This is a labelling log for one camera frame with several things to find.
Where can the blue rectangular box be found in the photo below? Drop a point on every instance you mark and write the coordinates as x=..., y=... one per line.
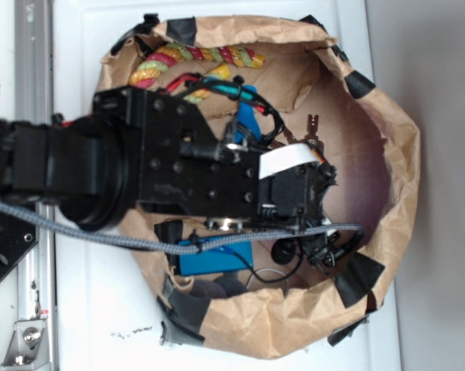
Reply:
x=226, y=258

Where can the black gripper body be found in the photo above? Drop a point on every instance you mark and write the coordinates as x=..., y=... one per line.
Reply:
x=174, y=164

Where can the metal corner bracket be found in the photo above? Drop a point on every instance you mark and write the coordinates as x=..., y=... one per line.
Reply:
x=29, y=346

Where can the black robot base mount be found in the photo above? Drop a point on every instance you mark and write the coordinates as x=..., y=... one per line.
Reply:
x=16, y=239

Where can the multicolour twisted rope toy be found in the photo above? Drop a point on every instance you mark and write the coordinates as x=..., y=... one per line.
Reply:
x=221, y=58

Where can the brown paper bag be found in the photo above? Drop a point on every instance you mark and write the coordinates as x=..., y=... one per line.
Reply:
x=371, y=141

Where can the silver key bunch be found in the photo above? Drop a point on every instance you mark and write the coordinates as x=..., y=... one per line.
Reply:
x=311, y=138

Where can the aluminium frame rail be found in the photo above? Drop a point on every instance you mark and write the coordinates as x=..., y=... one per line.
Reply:
x=34, y=103

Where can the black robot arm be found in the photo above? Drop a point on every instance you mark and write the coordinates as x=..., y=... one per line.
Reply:
x=77, y=167

